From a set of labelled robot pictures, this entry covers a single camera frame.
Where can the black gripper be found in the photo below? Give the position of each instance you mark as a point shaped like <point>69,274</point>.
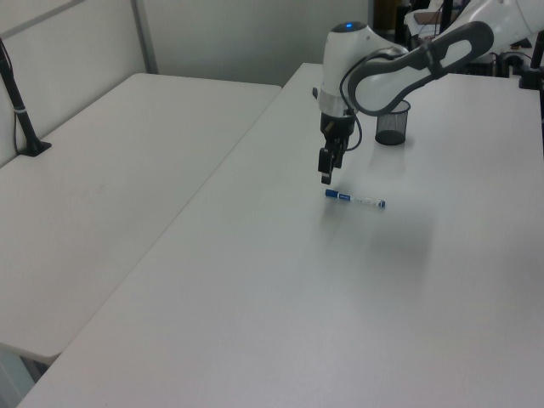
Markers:
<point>338,127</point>

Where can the blue and white marker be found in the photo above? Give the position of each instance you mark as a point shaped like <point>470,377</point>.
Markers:
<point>355,199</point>

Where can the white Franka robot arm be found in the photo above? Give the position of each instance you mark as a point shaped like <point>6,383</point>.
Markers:
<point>340,55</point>

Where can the black mesh pen cup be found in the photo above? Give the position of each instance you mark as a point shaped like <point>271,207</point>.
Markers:
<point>393,127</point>

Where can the dark background equipment boxes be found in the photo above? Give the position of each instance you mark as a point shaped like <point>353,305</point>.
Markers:
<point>482,66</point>

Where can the black clamp-mounted pole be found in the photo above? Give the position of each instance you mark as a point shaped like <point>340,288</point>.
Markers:
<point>21,115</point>
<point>536,55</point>

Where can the grey metal partition post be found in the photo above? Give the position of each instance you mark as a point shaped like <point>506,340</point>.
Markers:
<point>144,38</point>

